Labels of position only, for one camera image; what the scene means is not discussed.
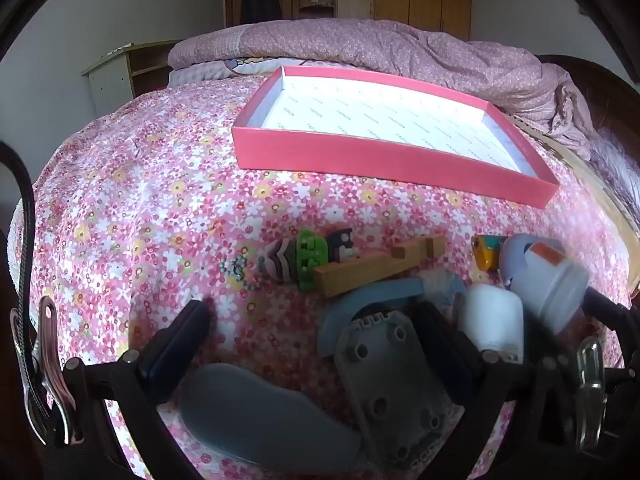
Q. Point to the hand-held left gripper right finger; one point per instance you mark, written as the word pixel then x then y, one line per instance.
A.
pixel 450 355

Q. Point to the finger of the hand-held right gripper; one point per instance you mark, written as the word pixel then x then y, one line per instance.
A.
pixel 612 317

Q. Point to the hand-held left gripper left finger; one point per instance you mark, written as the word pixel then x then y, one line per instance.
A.
pixel 172 345

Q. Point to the white earbuds case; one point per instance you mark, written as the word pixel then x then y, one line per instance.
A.
pixel 492 317

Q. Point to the grey plastic plate with holes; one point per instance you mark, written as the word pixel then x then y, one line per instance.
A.
pixel 390 360

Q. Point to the white plastic jar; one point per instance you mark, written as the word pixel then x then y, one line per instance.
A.
pixel 550 290

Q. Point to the green printed lighter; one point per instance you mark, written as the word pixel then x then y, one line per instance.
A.
pixel 487 257

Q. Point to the long grey curved plastic piece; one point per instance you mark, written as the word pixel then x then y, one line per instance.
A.
pixel 260 410

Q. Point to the blue curved plastic piece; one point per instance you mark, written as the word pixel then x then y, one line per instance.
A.
pixel 350 305

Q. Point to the wooden block piece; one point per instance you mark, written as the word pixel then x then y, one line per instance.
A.
pixel 360 270

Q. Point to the shallow pink cardboard box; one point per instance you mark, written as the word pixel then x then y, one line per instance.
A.
pixel 375 157

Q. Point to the metal spring clip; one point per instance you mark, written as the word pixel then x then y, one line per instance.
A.
pixel 587 395

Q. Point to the cream brown printed blanket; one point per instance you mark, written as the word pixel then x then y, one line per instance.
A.
pixel 575 165

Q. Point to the pink floral bedsheet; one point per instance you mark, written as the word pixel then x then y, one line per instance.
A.
pixel 150 185

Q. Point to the dark wooden headboard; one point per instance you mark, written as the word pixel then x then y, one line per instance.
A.
pixel 605 90

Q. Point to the white bedside cabinet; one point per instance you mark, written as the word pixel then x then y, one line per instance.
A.
pixel 107 77

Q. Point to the cartoon printed pillow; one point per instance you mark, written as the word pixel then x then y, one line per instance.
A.
pixel 240 66

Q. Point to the purple floral quilt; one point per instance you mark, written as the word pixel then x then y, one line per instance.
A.
pixel 400 45

